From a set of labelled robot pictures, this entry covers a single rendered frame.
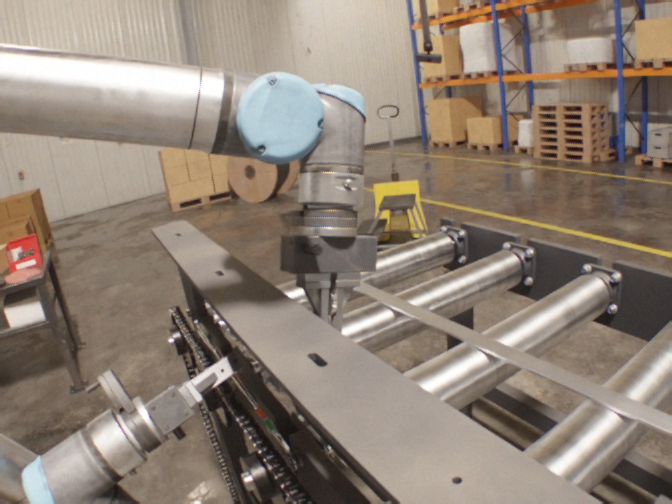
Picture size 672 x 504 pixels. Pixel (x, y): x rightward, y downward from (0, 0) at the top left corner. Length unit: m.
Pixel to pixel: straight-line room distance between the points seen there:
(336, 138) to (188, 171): 7.42
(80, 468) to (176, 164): 7.42
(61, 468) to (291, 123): 0.51
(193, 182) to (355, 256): 7.41
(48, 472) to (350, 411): 0.44
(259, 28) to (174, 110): 11.18
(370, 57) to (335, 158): 12.39
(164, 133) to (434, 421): 0.35
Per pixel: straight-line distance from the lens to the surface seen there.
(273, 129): 0.44
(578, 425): 0.75
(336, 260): 0.63
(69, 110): 0.45
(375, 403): 0.38
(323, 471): 0.65
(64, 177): 10.59
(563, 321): 1.09
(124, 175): 10.61
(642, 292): 1.29
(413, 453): 0.33
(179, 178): 7.96
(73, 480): 0.67
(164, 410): 0.62
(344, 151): 0.62
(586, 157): 8.61
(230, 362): 0.68
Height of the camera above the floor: 1.40
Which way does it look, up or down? 19 degrees down
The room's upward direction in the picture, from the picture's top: 8 degrees counter-clockwise
